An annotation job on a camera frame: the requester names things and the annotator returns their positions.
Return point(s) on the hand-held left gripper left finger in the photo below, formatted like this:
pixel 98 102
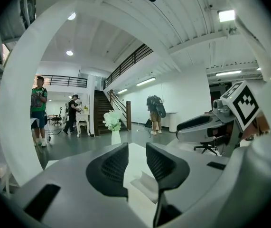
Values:
pixel 78 186

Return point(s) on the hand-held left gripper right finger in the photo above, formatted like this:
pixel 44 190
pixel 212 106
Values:
pixel 163 165

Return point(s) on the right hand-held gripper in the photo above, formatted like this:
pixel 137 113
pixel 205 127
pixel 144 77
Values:
pixel 244 103

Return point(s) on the person's right hand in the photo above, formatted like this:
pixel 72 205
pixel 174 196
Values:
pixel 261 123

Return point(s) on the black office chair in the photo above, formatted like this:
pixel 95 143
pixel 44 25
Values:
pixel 206 147
pixel 58 117

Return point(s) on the black backpack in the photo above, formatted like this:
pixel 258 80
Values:
pixel 161 109

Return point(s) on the white vase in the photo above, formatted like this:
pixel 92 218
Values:
pixel 115 138

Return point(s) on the ceiling tube light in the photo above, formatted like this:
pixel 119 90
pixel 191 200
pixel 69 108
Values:
pixel 146 81
pixel 122 91
pixel 228 73

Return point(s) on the white flower bouquet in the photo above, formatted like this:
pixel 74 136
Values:
pixel 112 120

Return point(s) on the white ornate side table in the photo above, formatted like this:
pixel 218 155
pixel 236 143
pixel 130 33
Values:
pixel 81 117

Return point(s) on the dark wooden staircase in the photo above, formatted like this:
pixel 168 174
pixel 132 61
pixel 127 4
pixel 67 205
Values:
pixel 102 113

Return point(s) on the black balcony railing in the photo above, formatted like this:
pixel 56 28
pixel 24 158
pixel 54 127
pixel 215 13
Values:
pixel 130 60

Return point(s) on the large white arch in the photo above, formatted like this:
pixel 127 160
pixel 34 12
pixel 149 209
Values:
pixel 14 103

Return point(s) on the rectangular ceiling floodlight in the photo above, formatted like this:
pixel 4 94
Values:
pixel 226 15

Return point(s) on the round ceiling light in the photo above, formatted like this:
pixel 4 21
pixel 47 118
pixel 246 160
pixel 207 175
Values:
pixel 71 16
pixel 69 53

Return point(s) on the white cylinder pedestal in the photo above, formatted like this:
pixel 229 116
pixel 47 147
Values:
pixel 172 121

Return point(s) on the brown wooden stair post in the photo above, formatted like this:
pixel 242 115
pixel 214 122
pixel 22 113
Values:
pixel 128 115

